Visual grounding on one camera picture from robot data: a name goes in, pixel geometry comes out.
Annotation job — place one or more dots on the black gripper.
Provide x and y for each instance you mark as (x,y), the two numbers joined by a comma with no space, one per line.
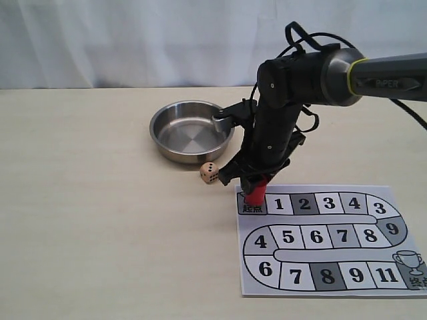
(272,140)

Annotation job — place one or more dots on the red cylinder game piece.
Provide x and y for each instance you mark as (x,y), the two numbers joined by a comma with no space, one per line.
(257,195)

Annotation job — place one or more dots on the wooden die black pips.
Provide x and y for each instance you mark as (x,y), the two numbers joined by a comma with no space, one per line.
(209,172)

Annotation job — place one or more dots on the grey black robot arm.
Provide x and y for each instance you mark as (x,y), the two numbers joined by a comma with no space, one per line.
(330,76)

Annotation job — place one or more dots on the stainless steel round bowl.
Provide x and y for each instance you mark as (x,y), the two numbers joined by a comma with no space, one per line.
(184,132)

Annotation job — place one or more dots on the paper numbered game board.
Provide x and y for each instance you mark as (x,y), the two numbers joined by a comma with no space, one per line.
(327,240)

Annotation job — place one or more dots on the white curtain backdrop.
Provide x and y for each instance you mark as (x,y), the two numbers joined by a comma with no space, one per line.
(91,44)

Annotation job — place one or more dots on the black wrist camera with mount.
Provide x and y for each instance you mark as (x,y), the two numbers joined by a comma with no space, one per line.
(239,114)

